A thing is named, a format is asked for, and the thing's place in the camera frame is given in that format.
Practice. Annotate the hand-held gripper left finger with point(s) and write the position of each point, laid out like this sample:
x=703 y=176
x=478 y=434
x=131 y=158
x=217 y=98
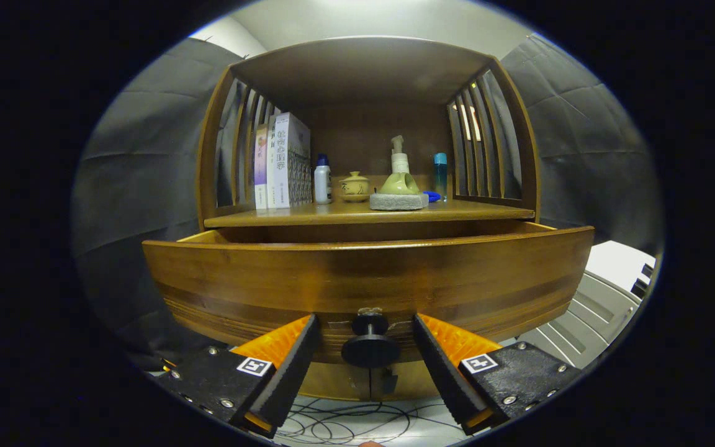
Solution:
x=286 y=375

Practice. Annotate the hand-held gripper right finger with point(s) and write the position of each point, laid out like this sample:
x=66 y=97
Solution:
x=444 y=375

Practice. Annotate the wooden drawer with black knob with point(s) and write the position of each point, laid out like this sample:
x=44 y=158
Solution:
x=270 y=279

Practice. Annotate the wooden countertop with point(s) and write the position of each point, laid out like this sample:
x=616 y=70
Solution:
x=332 y=214

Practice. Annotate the white filing cabinet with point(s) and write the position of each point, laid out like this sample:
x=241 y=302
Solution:
x=618 y=261

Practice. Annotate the brown wooden cabinet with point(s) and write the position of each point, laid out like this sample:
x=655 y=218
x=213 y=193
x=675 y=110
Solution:
x=364 y=68

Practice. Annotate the blue folded cloth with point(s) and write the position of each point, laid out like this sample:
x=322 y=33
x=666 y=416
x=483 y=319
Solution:
x=433 y=196

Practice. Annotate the white bottle with blue cap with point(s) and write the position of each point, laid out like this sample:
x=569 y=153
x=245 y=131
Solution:
x=322 y=183

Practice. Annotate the yellow lidded tea bowl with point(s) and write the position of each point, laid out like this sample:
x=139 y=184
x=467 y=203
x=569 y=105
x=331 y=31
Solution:
x=354 y=186

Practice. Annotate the clear blue bottle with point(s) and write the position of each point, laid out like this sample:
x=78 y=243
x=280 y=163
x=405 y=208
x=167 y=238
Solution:
x=440 y=174

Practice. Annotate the purple book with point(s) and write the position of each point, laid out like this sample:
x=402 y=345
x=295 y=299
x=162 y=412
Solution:
x=260 y=167

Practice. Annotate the white patterned book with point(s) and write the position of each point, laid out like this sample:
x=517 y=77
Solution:
x=298 y=161

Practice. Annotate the white pump bottle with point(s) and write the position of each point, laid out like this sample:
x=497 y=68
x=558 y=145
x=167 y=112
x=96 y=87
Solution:
x=400 y=162

